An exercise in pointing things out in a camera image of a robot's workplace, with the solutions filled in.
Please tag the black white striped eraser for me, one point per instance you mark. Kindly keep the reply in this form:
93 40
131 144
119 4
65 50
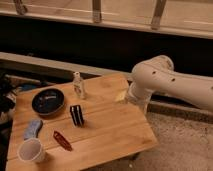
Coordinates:
76 114

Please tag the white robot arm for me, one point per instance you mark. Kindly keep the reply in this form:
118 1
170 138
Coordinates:
157 75

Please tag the dark blue bowl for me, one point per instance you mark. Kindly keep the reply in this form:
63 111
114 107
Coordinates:
48 101

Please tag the wooden table board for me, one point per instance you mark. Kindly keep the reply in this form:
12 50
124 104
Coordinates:
83 133

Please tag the red brown chili pepper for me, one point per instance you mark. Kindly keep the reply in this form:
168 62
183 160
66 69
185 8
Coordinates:
62 141

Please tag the white paper cup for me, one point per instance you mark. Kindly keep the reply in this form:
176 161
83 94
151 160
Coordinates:
31 150

